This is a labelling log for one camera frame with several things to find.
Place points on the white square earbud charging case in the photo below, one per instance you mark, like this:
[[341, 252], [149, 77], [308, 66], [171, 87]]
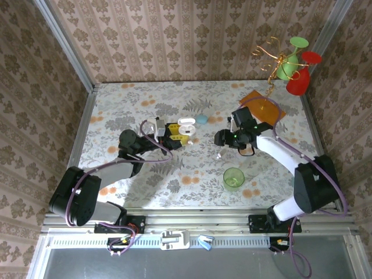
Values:
[[186, 127]]

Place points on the black and grey left robot arm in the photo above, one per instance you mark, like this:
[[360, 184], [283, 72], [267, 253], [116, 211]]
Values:
[[75, 197]]

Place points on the aluminium corner post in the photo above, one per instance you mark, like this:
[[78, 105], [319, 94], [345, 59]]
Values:
[[65, 43], [334, 23]]

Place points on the floral patterned tablecloth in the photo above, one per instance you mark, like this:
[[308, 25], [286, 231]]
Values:
[[139, 98]]

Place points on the green transparent plastic cup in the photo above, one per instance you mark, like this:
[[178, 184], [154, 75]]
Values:
[[233, 178]]

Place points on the grey metal sheet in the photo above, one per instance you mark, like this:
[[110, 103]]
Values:
[[189, 264]]

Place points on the long aluminium frame rail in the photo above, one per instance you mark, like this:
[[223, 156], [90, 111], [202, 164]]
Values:
[[197, 221]]

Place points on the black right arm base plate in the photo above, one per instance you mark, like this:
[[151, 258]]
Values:
[[257, 223]]

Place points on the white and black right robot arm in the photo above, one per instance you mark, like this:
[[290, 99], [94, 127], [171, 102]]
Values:
[[279, 151]]

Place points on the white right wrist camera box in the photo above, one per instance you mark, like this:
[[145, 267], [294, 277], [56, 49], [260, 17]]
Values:
[[232, 121]]

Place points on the blue earbud charging case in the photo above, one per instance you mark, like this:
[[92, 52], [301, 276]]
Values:
[[200, 119]]

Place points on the white plastic bracket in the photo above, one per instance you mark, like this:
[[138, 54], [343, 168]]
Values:
[[174, 239]]

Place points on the red plastic wine glass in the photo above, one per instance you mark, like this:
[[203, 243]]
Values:
[[298, 82]]

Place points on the green plastic wine glass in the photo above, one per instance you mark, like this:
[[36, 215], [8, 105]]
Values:
[[289, 65]]

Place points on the black connector box yellow plug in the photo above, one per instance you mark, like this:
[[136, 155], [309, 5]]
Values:
[[119, 241], [280, 242]]

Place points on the aluminium table side rail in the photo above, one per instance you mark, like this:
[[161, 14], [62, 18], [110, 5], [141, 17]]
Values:
[[316, 128], [82, 128]]

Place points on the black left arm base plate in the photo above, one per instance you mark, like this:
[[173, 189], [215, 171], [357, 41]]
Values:
[[136, 223]]

